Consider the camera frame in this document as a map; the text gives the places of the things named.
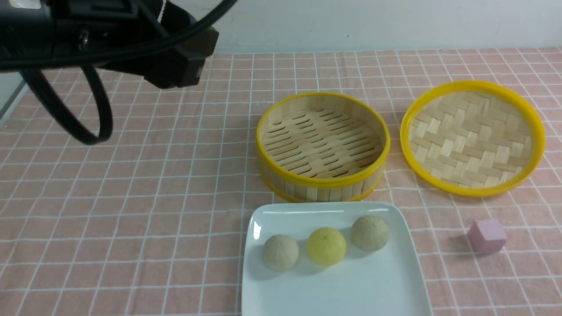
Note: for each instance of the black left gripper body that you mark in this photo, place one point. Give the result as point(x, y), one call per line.
point(177, 67)

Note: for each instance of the pale beige steamed bun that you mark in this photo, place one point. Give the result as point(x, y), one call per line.
point(280, 253)

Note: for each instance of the yellow steamed bun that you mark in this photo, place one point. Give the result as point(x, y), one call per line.
point(326, 246)

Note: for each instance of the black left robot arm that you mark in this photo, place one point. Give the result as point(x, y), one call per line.
point(57, 28)

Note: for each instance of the white square plate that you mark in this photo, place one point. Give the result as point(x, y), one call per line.
point(388, 282)

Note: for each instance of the pink checkered tablecloth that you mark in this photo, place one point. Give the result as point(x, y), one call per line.
point(153, 222)

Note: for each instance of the bamboo steamer basket yellow rim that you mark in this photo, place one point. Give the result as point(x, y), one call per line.
point(322, 147)

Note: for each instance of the woven bamboo steamer lid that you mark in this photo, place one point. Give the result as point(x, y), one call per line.
point(472, 138)

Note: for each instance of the pink cube block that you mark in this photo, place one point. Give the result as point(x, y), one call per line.
point(487, 236)

